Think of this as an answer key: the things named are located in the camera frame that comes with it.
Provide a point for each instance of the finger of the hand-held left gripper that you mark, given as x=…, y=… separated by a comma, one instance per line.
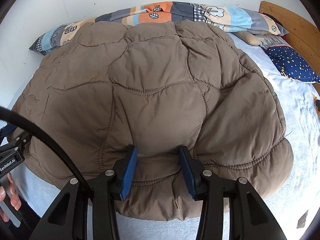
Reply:
x=7, y=131

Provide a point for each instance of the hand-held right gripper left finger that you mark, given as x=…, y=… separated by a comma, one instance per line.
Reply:
x=128, y=175

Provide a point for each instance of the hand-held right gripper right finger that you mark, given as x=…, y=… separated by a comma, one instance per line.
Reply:
x=188, y=175

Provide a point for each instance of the brown padded coat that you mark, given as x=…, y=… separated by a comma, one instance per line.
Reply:
x=150, y=80

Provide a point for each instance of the person's left hand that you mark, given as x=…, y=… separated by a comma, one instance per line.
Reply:
x=12, y=187

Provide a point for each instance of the light blue cloud blanket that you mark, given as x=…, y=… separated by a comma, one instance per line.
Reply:
x=295, y=130

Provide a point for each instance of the yellow orange printed cloth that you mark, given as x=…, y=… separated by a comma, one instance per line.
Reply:
x=317, y=103

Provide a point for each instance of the beige pillow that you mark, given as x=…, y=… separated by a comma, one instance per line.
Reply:
x=247, y=38

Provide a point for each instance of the navy star pillow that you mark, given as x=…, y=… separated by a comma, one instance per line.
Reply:
x=292, y=62

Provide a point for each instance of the grey printed pillow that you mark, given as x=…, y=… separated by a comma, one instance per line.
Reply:
x=273, y=41

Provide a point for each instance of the patchwork folded quilt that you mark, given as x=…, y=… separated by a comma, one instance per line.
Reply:
x=160, y=11

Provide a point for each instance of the wooden headboard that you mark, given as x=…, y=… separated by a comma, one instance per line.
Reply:
x=295, y=25

